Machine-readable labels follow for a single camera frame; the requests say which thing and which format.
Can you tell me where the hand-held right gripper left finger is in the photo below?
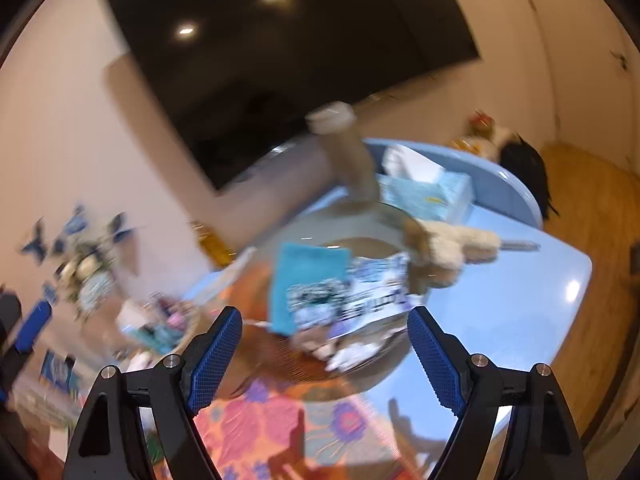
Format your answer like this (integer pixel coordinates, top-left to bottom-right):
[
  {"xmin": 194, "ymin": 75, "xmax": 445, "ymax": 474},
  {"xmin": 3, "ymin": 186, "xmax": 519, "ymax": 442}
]
[{"xmin": 62, "ymin": 305, "xmax": 244, "ymax": 480}]

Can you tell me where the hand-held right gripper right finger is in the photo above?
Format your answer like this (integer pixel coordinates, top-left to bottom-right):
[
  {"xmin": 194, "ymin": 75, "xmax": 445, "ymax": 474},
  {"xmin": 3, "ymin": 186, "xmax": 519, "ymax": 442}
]
[{"xmin": 406, "ymin": 305, "xmax": 588, "ymax": 480}]

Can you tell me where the teal printed cloth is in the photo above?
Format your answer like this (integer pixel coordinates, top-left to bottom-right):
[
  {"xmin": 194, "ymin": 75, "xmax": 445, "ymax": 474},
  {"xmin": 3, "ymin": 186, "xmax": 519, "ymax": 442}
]
[{"xmin": 267, "ymin": 242, "xmax": 351, "ymax": 336}]

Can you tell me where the floral orange mat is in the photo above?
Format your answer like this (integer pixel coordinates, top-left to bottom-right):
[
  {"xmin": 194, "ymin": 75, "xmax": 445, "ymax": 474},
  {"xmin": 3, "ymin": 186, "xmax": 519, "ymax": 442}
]
[{"xmin": 145, "ymin": 260, "xmax": 431, "ymax": 480}]

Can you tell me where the printed plastic packet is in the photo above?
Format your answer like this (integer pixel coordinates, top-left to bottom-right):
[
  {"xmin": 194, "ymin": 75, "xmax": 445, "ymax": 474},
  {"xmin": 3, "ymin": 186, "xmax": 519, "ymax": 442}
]
[{"xmin": 287, "ymin": 252, "xmax": 426, "ymax": 341}]

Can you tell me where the cream plush toy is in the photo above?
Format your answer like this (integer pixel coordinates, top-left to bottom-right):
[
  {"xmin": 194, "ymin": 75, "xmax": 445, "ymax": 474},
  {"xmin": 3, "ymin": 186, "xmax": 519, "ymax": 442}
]
[{"xmin": 400, "ymin": 220, "xmax": 541, "ymax": 286}]

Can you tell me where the yellow liquid glass bottle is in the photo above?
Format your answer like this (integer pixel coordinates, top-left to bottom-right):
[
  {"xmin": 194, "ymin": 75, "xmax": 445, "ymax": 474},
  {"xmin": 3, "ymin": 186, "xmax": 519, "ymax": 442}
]
[{"xmin": 192, "ymin": 220, "xmax": 236, "ymax": 266}]

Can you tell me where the blue cover workbook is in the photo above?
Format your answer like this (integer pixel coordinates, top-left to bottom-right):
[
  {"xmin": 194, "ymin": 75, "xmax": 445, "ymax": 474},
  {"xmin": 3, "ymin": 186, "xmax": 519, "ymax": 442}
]
[{"xmin": 40, "ymin": 350, "xmax": 81, "ymax": 393}]

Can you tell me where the teal tissue box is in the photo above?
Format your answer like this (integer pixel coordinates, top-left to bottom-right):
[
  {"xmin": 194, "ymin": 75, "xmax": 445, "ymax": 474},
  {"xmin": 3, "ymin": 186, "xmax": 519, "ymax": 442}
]
[{"xmin": 377, "ymin": 144, "xmax": 476, "ymax": 223}]

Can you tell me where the black bag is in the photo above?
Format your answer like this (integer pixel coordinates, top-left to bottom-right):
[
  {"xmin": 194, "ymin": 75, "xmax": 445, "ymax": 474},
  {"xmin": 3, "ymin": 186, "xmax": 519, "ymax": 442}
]
[{"xmin": 500, "ymin": 132, "xmax": 563, "ymax": 221}]

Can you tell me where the black television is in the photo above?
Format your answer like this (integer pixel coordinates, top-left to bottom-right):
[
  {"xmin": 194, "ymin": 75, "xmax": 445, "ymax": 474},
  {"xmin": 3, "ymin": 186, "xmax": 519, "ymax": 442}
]
[{"xmin": 102, "ymin": 0, "xmax": 483, "ymax": 198}]

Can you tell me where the blue butterfly wall sticker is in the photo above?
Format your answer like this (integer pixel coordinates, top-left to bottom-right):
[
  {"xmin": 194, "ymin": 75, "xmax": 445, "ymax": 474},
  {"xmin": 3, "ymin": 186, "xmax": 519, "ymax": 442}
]
[
  {"xmin": 107, "ymin": 212, "xmax": 136, "ymax": 241},
  {"xmin": 55, "ymin": 204, "xmax": 91, "ymax": 241},
  {"xmin": 20, "ymin": 217, "xmax": 51, "ymax": 263}
]

